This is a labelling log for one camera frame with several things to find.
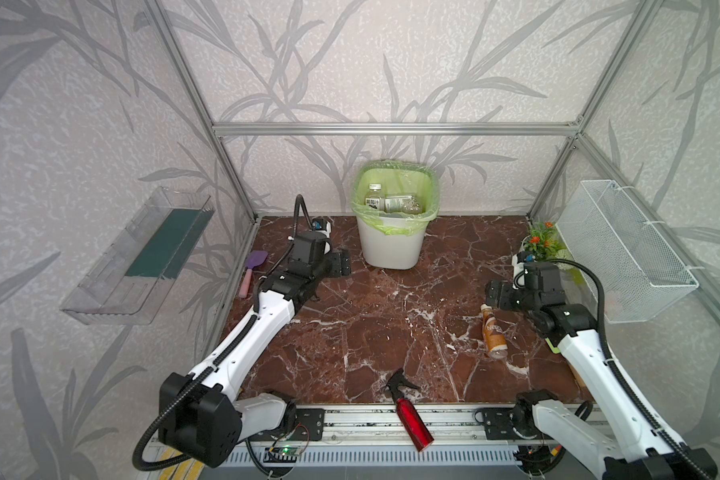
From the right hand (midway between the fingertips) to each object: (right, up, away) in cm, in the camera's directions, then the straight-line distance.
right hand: (502, 278), depth 80 cm
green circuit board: (-57, -42, -9) cm, 71 cm away
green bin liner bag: (-28, +31, +17) cm, 45 cm away
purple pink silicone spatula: (-80, +5, +28) cm, 85 cm away
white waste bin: (-30, +7, +17) cm, 35 cm away
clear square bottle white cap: (-26, +23, +20) cm, 40 cm away
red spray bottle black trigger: (-26, -34, -9) cm, 43 cm away
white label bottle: (-35, +24, +17) cm, 46 cm away
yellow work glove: (-77, -42, -13) cm, 89 cm away
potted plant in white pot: (+17, +9, +11) cm, 23 cm away
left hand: (-44, +9, 0) cm, 45 cm away
